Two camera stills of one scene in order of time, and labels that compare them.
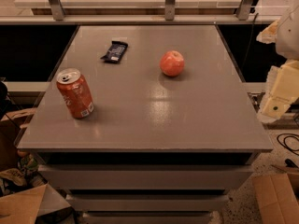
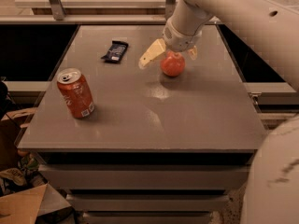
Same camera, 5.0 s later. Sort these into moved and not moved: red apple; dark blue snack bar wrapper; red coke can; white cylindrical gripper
Moved: white cylindrical gripper
Not moved: red apple; red coke can; dark blue snack bar wrapper
